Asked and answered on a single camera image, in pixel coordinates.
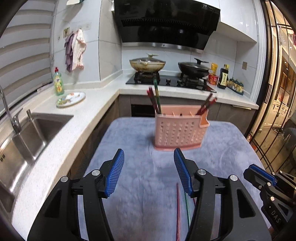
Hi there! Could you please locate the black range hood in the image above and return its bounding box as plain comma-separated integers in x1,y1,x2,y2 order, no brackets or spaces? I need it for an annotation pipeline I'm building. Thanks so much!
114,1,220,52

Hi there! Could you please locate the bright red chopstick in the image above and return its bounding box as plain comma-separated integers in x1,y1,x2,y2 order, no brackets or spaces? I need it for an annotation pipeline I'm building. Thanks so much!
147,87,161,114

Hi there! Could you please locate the glass sliding door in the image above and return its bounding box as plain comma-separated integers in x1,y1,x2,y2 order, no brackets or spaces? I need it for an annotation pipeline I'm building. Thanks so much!
247,1,295,175

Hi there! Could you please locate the beige wok with lid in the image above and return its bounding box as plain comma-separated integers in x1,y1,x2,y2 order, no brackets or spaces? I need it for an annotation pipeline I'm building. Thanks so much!
129,54,166,73

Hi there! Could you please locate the built-in black oven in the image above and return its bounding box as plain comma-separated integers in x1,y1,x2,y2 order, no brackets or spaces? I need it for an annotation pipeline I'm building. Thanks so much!
131,104,155,118

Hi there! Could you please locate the stainless steel sink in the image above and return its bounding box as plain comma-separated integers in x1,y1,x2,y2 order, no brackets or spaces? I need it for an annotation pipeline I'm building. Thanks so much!
1,113,73,216

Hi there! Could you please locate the green chopstick on cloth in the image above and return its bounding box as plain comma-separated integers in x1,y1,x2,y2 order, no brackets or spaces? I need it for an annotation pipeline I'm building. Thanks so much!
184,191,191,230

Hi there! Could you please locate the grey-blue fleece table cloth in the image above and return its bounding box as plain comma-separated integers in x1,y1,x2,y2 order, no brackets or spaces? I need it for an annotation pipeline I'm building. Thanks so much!
86,118,262,240

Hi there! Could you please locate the spice jar rack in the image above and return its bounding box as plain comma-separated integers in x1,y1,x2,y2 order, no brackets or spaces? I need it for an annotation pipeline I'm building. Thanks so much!
227,78,244,95

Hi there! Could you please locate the black wok with lid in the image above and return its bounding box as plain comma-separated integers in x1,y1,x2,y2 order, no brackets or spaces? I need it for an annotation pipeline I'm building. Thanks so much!
178,58,210,78

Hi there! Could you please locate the dark red chopstick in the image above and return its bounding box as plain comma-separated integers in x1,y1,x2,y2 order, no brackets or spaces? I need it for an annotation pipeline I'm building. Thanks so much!
196,93,217,115

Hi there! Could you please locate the green dish soap bottle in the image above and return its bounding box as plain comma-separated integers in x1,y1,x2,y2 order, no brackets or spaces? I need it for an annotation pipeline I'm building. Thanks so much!
53,67,64,95

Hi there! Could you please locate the dark soy sauce bottle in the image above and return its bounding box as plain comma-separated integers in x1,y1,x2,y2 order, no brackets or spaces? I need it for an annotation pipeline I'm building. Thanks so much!
217,64,229,89

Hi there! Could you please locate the window roller blind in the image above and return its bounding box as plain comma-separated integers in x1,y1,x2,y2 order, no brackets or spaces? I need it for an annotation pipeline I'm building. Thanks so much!
1,1,57,107

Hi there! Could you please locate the pink hanging towel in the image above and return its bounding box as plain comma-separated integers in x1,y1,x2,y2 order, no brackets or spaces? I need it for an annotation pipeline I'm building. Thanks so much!
71,29,86,71

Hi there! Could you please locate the pink perforated utensil holder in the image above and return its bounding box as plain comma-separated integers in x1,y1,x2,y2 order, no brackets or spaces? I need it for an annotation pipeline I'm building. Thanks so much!
154,105,210,151

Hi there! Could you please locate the chrome sink faucet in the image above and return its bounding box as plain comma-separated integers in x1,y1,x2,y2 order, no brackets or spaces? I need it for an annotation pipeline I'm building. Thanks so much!
0,86,22,135

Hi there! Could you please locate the purple hanging cloth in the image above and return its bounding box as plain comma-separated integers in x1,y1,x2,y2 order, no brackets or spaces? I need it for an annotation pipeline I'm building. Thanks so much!
64,32,75,72

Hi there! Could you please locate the red chopstick on cloth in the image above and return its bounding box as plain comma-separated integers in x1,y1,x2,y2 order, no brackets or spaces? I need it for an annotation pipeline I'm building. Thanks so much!
176,183,181,241

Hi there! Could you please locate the black gas hob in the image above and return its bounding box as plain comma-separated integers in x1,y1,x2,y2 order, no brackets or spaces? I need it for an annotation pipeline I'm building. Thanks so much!
126,72,216,93

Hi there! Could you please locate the patterned round plate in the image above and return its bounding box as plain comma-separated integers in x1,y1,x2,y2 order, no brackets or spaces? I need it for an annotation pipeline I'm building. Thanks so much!
56,91,86,108

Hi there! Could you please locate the green chopstick gold band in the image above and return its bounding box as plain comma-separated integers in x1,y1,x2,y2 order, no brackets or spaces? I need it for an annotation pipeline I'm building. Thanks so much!
154,79,162,114

